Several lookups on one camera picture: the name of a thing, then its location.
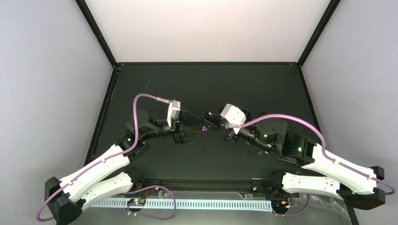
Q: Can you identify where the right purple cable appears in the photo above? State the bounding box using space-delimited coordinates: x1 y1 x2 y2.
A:
225 113 396 218

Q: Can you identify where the electronics board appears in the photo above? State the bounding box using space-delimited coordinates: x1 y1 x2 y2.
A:
271 201 297 209
127 198 146 207

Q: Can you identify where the right electronics board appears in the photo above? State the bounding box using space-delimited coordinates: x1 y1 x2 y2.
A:
271 201 297 209

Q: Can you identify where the white slotted cable duct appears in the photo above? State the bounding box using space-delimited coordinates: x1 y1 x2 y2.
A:
90 198 274 212

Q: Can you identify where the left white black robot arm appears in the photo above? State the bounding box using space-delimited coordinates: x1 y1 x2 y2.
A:
44 108 204 225

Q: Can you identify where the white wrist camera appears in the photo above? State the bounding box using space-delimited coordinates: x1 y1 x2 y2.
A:
220 104 246 135
167 100 181 127

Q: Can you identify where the left electronics board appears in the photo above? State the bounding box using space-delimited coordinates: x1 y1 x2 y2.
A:
127 198 146 207

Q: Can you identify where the right black frame post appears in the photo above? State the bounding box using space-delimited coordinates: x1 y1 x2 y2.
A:
297 0 341 69

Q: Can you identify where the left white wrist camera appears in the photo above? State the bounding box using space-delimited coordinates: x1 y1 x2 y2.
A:
167 100 181 127

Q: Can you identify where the black frame post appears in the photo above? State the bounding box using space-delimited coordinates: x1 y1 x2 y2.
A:
297 0 341 69
75 0 117 68

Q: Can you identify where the lilac earbud charging case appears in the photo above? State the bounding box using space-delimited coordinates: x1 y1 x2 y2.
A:
202 112 220 130

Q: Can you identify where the purple cable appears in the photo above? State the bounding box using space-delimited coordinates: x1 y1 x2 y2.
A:
37 93 172 223
225 113 396 218

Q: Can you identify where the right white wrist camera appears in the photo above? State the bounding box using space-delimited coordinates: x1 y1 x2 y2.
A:
220 104 246 135

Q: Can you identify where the left black frame post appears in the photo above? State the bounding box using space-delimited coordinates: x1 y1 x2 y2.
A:
75 0 117 68

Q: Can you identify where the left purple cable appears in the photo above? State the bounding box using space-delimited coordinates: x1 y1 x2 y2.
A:
37 93 172 223

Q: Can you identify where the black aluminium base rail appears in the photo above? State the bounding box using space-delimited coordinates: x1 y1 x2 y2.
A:
139 178 274 192

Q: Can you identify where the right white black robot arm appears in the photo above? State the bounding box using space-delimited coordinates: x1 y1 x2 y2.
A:
204 104 386 210

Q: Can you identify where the clear plastic sheet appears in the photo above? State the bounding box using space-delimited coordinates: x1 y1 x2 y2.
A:
236 192 352 225

